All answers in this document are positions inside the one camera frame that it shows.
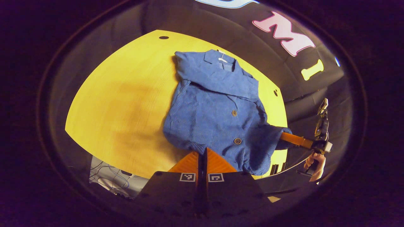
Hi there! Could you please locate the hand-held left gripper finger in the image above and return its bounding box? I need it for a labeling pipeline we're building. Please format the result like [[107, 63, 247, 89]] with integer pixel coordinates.
[[204, 148, 273, 219], [134, 148, 205, 219]]

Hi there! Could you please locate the blue button shirt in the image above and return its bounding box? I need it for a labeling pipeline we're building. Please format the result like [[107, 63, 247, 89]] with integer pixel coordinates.
[[163, 49, 293, 176]]

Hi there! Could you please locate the bundle of thin cables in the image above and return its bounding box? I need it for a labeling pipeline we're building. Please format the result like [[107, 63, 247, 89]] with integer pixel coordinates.
[[89, 155, 149, 198]]

